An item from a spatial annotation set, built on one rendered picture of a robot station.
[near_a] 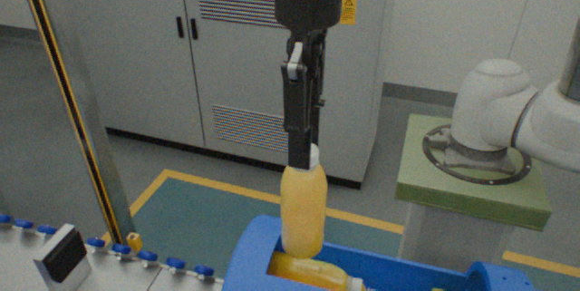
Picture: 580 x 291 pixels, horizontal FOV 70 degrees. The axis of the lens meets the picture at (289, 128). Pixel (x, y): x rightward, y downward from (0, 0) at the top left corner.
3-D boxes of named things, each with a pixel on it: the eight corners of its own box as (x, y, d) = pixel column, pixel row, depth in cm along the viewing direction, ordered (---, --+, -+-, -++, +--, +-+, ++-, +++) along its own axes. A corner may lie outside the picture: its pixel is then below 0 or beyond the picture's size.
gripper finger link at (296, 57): (316, 25, 46) (305, 33, 42) (313, 71, 48) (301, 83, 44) (295, 24, 47) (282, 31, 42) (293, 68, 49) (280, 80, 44)
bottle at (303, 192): (293, 266, 65) (294, 180, 54) (274, 236, 70) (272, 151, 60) (331, 250, 67) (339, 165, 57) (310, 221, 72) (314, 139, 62)
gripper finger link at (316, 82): (291, 34, 49) (294, 28, 50) (295, 104, 57) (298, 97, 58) (323, 38, 48) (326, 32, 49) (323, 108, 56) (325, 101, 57)
